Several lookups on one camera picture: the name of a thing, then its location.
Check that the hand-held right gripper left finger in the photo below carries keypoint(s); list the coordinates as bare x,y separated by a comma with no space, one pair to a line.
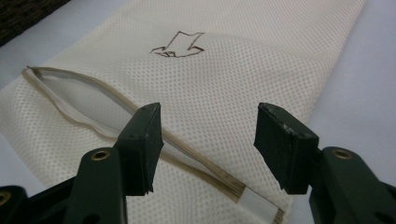
137,149

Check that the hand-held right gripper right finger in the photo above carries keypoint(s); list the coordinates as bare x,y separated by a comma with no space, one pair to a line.
286,149

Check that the cream mesh laundry bag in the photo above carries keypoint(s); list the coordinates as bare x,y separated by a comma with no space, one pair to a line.
218,77

